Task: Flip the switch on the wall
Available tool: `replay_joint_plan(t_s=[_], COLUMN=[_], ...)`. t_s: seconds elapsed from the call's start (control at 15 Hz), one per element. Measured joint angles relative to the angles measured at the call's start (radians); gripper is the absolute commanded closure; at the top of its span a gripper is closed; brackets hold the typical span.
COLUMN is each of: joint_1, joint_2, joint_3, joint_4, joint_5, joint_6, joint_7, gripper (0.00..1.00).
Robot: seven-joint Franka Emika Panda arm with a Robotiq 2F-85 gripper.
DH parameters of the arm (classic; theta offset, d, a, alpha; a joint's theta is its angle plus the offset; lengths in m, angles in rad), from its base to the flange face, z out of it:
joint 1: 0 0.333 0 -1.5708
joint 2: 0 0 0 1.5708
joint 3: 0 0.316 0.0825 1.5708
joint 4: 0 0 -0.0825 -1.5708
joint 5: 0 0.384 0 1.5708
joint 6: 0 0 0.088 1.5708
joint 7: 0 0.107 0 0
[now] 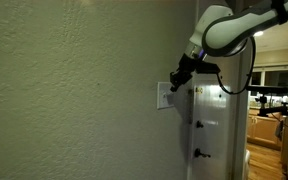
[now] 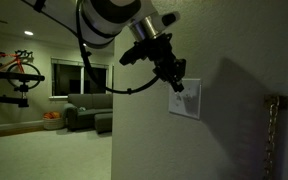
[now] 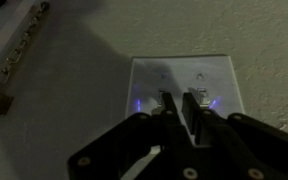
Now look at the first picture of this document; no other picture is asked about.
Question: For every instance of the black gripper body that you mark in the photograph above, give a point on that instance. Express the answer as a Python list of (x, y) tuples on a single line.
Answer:
[(186, 65)]

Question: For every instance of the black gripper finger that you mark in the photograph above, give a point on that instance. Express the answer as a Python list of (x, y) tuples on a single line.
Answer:
[(174, 83), (186, 78)]

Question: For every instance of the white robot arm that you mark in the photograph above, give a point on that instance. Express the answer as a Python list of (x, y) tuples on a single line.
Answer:
[(237, 26)]

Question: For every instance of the metal door latch plate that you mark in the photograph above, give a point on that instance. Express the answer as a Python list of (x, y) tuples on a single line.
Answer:
[(199, 90)]

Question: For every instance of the black deadbolt knob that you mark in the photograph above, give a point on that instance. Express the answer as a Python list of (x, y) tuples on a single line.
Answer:
[(199, 124)]

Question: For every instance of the white door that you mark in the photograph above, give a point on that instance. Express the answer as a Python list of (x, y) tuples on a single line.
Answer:
[(210, 133)]

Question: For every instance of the round ceiling light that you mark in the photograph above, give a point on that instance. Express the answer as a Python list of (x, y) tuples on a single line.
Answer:
[(258, 33)]

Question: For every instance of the wooden kitchen cabinet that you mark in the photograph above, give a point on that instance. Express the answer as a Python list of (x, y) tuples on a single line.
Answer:
[(262, 128)]

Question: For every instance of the dark window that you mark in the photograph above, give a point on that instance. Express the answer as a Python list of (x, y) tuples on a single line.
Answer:
[(277, 78)]

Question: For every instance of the white light switch plate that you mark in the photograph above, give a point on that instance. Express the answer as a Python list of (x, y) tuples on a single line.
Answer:
[(164, 96)]

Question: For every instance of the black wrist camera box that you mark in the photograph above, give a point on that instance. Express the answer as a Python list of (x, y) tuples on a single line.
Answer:
[(208, 68)]

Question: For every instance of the black camera stand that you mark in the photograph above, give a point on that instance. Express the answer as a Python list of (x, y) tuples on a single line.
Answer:
[(267, 91)]

